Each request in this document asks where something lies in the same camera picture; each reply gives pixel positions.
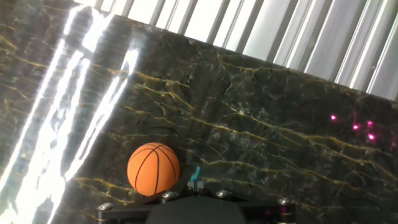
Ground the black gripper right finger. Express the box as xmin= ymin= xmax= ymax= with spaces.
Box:
xmin=214 ymin=189 xmax=296 ymax=224

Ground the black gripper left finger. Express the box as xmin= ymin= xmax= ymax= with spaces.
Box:
xmin=96 ymin=191 xmax=180 ymax=224

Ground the orange mini basketball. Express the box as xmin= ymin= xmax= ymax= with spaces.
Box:
xmin=126 ymin=142 xmax=181 ymax=197

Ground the black gold marble mat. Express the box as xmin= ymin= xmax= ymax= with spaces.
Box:
xmin=0 ymin=0 xmax=398 ymax=224

